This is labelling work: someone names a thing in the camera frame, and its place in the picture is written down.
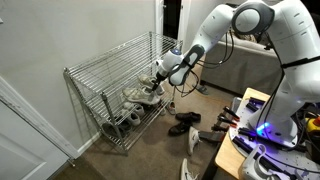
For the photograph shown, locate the black mounting bracket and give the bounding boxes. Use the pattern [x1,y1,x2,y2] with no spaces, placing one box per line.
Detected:
[245,101,260,113]
[238,127,268,141]
[232,135,264,168]
[249,96,267,105]

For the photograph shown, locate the chrome wire shoe rack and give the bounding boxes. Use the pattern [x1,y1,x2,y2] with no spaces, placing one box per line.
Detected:
[62,31,184,157]

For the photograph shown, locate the yellow emergency stop button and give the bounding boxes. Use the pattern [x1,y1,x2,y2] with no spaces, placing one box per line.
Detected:
[305,115,320,135]

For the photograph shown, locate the black dress shoe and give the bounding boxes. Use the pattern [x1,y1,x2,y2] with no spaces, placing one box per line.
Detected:
[167,119,194,137]
[174,111,202,124]

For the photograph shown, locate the small white sneaker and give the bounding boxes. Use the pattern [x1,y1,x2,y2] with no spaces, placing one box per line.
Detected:
[123,102,145,117]
[116,109,142,127]

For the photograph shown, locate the white sneaker with black swoosh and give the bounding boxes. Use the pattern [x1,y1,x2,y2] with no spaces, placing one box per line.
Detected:
[179,157,199,180]

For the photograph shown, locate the brown patterned cushion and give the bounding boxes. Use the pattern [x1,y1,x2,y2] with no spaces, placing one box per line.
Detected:
[237,33,258,44]

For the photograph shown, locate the grey sneaker with orange lining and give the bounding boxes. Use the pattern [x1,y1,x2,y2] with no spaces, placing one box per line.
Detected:
[165,101,177,116]

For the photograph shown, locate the grey sofa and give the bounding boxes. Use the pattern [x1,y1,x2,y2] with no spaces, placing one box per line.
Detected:
[199,33,288,97]

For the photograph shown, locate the white VR controller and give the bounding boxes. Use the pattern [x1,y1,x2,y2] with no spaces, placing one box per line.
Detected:
[240,143,274,180]

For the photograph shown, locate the black sandal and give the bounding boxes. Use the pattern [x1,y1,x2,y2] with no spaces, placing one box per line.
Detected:
[195,84,210,96]

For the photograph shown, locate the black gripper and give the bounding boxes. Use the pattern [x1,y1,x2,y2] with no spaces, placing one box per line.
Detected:
[150,71,168,93]

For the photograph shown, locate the light grey sneaker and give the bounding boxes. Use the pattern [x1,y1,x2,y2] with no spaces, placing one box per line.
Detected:
[186,126,202,157]

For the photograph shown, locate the black clamp with orange handle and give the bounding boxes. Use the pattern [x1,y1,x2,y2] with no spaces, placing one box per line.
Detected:
[222,105,241,122]
[218,113,238,128]

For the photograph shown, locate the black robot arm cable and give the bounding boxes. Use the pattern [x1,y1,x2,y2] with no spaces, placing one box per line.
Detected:
[173,29,235,98]

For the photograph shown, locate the worn white sneaker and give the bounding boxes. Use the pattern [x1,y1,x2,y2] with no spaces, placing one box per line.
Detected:
[121,86,162,106]
[137,73,166,97]

